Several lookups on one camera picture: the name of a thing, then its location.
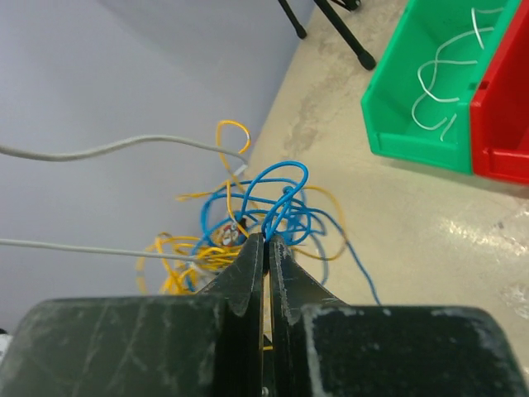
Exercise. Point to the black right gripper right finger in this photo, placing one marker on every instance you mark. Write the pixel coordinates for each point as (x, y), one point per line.
(325, 347)

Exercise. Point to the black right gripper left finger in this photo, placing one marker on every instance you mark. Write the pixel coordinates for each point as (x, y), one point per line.
(204, 344)

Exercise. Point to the small black orange card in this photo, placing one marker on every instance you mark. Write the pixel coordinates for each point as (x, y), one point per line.
(231, 234)

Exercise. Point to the left green plastic bin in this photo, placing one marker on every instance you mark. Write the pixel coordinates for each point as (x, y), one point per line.
(416, 106)

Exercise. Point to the red plastic bin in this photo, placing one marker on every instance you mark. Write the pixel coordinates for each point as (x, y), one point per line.
(499, 109)

